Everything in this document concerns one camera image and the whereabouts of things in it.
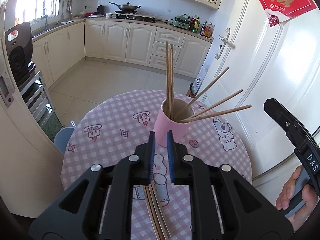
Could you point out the pink cup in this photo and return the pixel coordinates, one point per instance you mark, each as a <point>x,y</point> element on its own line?
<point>165,122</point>

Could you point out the green bottle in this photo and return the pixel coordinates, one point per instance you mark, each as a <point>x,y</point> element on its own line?
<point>197,26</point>

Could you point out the metal door strike plate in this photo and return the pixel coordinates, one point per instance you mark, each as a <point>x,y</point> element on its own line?
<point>6,90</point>

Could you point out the person's right hand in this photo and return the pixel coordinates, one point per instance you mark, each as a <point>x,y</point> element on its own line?
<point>287,192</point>

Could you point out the group of wooden chopsticks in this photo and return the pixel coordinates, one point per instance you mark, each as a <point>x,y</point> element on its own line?
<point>170,85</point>

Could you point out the metal shelf rack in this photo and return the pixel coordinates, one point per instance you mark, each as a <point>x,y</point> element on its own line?
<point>35,97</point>

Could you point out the sink faucet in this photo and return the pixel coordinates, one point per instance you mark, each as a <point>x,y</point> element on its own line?
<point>45,17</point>

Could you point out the hanging kitchen utensils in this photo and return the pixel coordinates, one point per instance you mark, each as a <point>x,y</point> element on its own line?
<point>68,7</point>

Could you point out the cream cabinet drawer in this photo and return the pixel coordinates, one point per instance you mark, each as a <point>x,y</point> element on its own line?
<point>162,50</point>
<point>169,37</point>
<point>160,62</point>

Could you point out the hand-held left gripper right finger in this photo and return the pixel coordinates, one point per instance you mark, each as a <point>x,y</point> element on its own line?
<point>170,155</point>

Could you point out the orange oil bottle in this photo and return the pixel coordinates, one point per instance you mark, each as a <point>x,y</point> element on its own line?
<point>208,32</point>

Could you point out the black canister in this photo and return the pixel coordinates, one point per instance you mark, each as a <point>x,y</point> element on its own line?
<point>100,9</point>

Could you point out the dark red capped bottle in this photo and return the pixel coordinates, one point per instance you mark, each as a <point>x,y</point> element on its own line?
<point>192,23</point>

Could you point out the red dish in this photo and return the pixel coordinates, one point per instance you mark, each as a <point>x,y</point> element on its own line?
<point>90,14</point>

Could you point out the dark sauce bottle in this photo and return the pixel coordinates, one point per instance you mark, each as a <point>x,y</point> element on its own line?
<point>203,28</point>

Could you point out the white printed carton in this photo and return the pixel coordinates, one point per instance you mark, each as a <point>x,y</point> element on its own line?
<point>200,82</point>

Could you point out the black rice cooker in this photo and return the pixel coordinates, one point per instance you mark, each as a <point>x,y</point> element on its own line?
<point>20,52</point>

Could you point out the white door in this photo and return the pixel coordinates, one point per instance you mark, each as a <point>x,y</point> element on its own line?
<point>250,67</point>

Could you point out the pink checked tablecloth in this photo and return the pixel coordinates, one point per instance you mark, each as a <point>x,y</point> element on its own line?
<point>112,142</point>

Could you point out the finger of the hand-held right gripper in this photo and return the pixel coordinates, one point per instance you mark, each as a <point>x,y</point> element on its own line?
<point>282,117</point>

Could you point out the cream base cabinets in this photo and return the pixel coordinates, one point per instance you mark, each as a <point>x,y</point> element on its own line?
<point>112,42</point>

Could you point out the kitchen window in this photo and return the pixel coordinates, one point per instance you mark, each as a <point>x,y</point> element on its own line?
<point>37,0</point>

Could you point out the gas stove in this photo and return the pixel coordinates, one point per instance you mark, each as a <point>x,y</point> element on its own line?
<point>135,17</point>

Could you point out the light blue stool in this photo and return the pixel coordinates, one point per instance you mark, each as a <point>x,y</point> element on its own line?
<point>63,137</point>

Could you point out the kitchen sink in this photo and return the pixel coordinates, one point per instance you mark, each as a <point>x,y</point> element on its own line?
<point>63,23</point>

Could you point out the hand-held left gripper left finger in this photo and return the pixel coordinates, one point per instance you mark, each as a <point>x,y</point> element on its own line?
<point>151,155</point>

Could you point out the wok with lid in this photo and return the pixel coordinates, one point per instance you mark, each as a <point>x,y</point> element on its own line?
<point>126,6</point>

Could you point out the red paper wall decoration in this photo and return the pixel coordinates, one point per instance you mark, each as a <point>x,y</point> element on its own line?
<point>282,0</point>

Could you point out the green electric cooker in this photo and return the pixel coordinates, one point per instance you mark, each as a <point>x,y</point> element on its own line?
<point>181,21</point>

